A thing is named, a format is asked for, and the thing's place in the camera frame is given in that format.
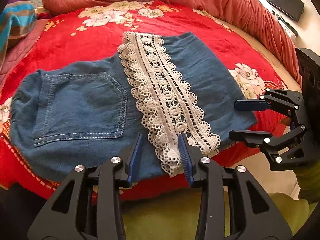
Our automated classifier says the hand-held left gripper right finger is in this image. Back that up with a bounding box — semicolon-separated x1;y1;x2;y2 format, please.
178;132;293;240

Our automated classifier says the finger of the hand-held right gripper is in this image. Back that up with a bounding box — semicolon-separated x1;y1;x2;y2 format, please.
229;124;312;172
234;88;305;117

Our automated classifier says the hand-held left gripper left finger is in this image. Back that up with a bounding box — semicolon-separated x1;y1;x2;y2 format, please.
27;134;143;240

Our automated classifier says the blue denim pants lace trim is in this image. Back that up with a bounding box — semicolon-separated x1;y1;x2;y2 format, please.
9;31;258;183

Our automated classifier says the person's right forearm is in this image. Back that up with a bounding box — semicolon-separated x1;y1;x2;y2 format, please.
294;164;320;205

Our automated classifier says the beige bed sheet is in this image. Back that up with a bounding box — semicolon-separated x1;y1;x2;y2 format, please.
211;17;304;202

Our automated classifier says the person's green clothing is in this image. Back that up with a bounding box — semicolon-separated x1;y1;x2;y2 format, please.
120;187;320;240

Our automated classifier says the small black device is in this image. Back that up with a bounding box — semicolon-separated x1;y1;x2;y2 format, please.
271;10;299;37

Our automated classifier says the red floral blanket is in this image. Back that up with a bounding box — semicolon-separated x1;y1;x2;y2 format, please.
0;0;304;200

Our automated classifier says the pink quilted pillow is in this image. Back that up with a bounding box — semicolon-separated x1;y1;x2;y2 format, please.
0;26;42;77

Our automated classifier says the striped towel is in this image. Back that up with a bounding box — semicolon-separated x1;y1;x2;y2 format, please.
0;0;38;65

